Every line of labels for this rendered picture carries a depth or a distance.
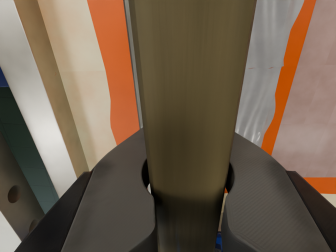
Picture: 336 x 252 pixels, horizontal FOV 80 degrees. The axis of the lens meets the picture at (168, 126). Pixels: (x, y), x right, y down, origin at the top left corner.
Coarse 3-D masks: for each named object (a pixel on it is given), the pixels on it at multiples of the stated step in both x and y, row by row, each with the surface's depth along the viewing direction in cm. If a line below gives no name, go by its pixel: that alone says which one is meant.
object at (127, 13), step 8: (128, 8) 10; (128, 16) 10; (128, 24) 10; (128, 32) 10; (128, 40) 11; (136, 72) 12; (136, 80) 12; (136, 88) 12; (136, 96) 12; (136, 104) 13
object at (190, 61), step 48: (144, 0) 4; (192, 0) 4; (240, 0) 4; (144, 48) 5; (192, 48) 5; (240, 48) 5; (144, 96) 6; (192, 96) 5; (192, 144) 6; (192, 192) 7; (192, 240) 9
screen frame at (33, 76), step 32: (0, 0) 17; (32, 0) 19; (0, 32) 18; (32, 32) 19; (0, 64) 20; (32, 64) 20; (32, 96) 21; (64, 96) 25; (32, 128) 24; (64, 128) 25; (64, 160) 26; (64, 192) 29
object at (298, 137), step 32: (128, 96) 25; (288, 96) 24; (320, 96) 24; (128, 128) 27; (288, 128) 27; (320, 128) 26; (288, 160) 29; (320, 160) 29; (224, 192) 33; (320, 192) 33
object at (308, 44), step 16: (96, 0) 20; (112, 0) 20; (304, 0) 19; (320, 0) 19; (96, 16) 21; (112, 16) 21; (304, 16) 20; (320, 16) 20; (96, 32) 21; (112, 32) 21; (304, 32) 21; (320, 32) 21; (112, 48) 22; (128, 48) 22; (288, 48) 22; (304, 48) 22; (320, 48) 22; (112, 64) 23; (128, 64) 23; (288, 64) 22; (304, 64) 22; (320, 64) 22
